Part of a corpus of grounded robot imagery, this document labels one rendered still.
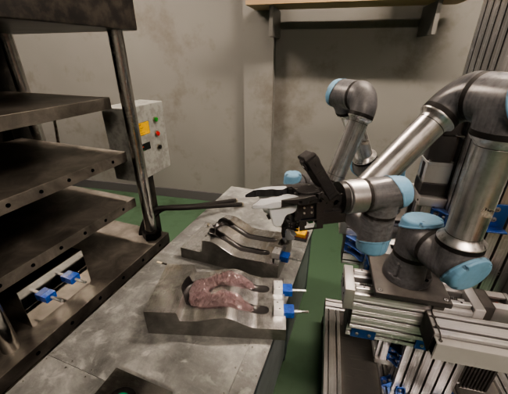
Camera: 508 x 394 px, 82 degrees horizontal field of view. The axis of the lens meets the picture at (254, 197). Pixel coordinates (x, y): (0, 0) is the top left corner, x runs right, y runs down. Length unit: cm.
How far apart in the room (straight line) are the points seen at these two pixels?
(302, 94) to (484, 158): 253
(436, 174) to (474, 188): 38
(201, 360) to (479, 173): 96
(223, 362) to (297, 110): 261
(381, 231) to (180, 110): 312
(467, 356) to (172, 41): 338
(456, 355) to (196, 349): 81
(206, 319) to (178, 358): 15
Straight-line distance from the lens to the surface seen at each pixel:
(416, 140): 85
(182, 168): 382
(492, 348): 119
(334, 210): 65
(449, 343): 113
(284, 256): 134
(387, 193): 68
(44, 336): 142
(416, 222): 100
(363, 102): 121
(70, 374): 124
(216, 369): 111
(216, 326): 114
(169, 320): 116
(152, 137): 181
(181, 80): 355
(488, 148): 83
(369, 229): 72
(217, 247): 139
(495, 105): 80
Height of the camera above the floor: 172
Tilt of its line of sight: 26 degrees down
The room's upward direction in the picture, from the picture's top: straight up
